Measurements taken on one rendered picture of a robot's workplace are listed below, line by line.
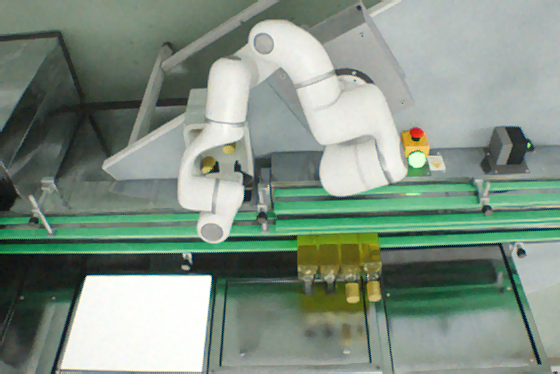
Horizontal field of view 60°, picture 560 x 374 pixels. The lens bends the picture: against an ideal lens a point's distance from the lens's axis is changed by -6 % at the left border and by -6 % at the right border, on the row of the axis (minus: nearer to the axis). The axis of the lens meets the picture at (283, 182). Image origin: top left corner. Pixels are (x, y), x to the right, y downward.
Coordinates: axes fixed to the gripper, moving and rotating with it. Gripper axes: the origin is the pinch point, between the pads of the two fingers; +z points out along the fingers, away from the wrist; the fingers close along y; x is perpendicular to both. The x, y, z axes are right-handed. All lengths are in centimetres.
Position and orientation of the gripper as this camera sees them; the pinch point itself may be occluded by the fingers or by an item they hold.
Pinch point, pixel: (226, 168)
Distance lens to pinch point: 138.7
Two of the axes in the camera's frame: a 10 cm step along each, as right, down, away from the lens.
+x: -0.6, -8.6, -5.1
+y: 10.0, -0.4, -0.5
